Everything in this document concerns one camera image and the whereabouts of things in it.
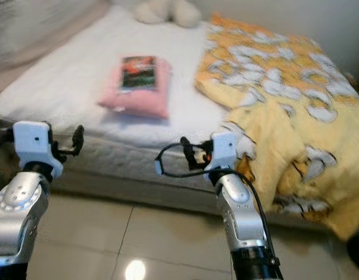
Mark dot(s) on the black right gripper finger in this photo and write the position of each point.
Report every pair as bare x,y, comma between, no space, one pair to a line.
187,150

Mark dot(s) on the pink pillow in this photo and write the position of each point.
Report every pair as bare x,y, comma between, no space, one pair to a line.
138,104

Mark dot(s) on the yellow cartoon print blanket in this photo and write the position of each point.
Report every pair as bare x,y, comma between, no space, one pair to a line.
278,76

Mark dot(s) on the white bed mattress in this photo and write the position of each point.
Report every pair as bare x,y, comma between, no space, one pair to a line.
74,81

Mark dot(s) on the dark green book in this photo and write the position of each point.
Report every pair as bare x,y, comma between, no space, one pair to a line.
138,73

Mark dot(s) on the grey patterned quilt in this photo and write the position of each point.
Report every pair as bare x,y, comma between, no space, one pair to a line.
33,29

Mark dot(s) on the beige plush toy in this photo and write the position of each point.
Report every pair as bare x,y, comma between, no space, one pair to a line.
167,11

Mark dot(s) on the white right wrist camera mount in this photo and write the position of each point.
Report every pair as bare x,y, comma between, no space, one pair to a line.
223,149

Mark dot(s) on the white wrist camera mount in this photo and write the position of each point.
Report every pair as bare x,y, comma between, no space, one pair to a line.
33,140
223,149

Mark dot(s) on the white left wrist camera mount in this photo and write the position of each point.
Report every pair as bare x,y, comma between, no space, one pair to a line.
33,140

